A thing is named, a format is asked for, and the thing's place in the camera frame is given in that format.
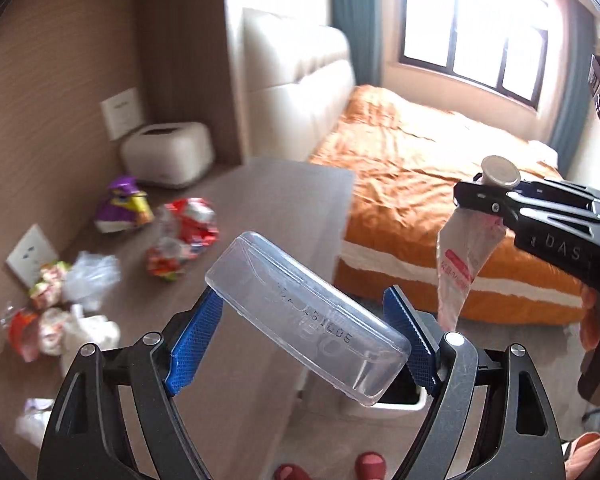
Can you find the clear plastic case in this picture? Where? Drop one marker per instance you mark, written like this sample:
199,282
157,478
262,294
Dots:
300,305

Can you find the crumpled white paper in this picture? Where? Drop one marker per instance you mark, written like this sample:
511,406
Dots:
35,422

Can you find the white wall socket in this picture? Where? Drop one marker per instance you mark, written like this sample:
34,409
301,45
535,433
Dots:
32,255
122,112

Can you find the red white snack wrapper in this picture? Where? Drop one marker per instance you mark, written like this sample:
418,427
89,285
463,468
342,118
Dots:
185,232

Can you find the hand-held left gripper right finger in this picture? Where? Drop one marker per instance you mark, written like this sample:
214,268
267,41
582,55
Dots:
415,345

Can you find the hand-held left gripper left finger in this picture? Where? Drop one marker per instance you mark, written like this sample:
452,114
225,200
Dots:
195,340

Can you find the white trash bin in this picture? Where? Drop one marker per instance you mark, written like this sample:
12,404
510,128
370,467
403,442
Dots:
380,411

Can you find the dark red slipper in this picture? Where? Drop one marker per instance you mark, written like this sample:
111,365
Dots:
371,466
289,473

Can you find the beige padded headboard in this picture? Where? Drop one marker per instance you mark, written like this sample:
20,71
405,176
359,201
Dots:
290,95

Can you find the bed with orange cover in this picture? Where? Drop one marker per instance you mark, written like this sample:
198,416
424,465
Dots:
410,160

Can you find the green red snack wrapper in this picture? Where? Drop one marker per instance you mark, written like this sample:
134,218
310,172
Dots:
47,282

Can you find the white tissue box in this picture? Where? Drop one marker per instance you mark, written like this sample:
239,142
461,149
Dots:
167,152

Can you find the clear plastic bag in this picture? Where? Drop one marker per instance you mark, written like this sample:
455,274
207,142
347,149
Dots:
92,280

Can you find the red clear snack wrapper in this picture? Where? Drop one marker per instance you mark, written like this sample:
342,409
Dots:
22,332

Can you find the crumpled white tissue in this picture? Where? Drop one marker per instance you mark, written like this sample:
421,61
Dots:
87,332

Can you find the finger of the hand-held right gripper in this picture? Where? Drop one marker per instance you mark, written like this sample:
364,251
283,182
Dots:
485,200

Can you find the purple snack packet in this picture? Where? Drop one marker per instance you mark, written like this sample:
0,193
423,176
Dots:
120,205

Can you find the teal curtain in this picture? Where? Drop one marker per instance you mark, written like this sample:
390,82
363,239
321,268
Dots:
365,15
575,90

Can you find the dark framed window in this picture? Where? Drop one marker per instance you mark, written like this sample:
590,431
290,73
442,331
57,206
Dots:
475,35

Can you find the person's feet in red slippers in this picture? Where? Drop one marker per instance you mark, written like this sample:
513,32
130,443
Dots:
587,460

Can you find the white pink plastic wrapper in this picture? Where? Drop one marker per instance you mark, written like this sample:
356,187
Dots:
460,270

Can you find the person's right hand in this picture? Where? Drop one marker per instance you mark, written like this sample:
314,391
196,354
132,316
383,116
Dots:
591,320

